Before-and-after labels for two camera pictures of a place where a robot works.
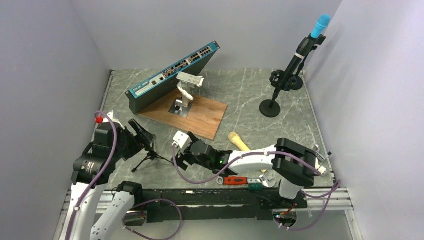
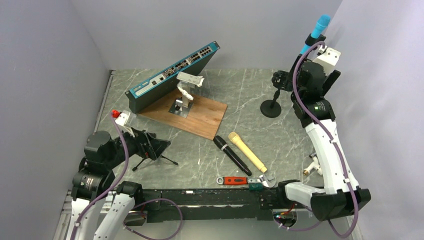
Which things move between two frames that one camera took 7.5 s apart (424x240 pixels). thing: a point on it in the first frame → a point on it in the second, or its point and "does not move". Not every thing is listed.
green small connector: [255, 186] does not move
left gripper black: [138, 144] → [154, 147]
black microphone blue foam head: [303, 48] → [220, 142]
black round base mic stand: [270, 108] does not move
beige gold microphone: [235, 138] does not move
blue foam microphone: [322, 23] does not move
